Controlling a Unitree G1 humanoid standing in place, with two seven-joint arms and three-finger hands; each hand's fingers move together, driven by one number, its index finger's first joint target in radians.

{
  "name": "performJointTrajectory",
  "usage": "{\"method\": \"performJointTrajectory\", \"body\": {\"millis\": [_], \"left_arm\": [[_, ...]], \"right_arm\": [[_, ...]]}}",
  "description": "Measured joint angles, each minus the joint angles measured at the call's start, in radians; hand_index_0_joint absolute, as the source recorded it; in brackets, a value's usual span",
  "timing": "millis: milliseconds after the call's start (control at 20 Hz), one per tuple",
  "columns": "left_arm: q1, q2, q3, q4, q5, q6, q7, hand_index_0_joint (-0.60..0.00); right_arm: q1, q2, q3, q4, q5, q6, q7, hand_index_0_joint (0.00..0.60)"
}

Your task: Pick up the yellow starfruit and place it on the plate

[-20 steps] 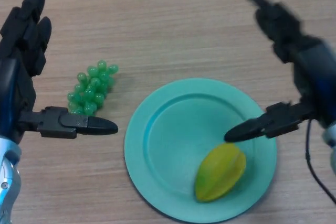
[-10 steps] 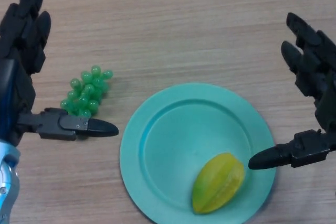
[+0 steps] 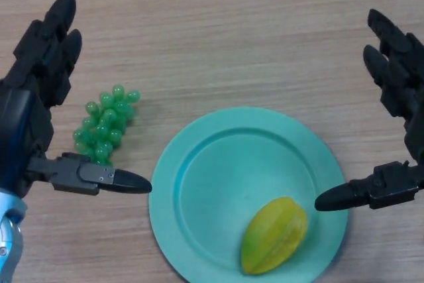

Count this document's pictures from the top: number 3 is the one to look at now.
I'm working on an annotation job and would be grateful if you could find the green grape bunch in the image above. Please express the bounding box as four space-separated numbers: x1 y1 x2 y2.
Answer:
72 84 142 166

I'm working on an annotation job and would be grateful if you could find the teal round plate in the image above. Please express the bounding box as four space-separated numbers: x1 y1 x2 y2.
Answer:
148 106 348 283

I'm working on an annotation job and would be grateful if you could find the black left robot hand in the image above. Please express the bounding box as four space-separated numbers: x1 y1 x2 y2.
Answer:
0 0 153 199

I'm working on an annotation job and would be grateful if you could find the yellow starfruit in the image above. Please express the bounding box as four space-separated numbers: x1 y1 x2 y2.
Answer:
240 196 308 276

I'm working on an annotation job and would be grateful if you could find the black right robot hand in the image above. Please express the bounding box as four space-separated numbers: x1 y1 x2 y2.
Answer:
313 9 424 213

